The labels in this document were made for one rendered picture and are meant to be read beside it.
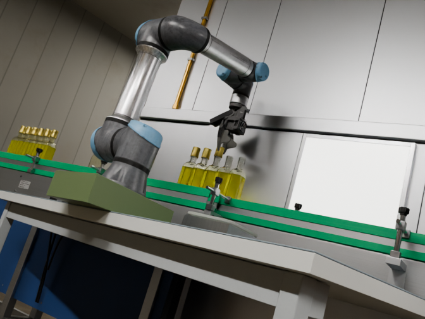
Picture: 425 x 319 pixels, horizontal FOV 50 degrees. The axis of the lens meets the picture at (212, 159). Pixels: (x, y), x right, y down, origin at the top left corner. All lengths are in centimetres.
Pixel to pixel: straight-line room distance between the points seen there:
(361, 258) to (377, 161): 43
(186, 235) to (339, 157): 102
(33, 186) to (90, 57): 268
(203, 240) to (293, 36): 149
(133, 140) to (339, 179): 82
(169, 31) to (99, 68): 332
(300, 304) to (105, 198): 60
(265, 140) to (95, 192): 98
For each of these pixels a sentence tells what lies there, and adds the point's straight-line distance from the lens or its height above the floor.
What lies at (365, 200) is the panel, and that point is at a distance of 174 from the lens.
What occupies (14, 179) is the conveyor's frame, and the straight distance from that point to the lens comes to 245.
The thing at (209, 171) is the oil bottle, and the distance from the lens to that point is 184.
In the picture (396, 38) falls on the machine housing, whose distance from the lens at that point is 205.
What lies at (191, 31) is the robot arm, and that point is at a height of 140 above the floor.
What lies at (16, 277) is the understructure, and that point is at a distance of 223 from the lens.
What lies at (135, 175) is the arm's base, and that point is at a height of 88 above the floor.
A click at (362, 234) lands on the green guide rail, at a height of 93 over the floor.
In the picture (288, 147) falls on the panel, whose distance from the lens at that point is 190.
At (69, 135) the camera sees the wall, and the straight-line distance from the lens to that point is 463.
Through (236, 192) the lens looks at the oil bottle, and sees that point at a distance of 176.
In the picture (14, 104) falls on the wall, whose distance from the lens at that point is 447.
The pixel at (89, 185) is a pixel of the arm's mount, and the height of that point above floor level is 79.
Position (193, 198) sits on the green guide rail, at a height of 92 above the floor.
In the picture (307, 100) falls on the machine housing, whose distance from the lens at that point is 200.
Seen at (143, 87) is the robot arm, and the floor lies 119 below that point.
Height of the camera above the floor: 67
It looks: 14 degrees up
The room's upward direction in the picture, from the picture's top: 17 degrees clockwise
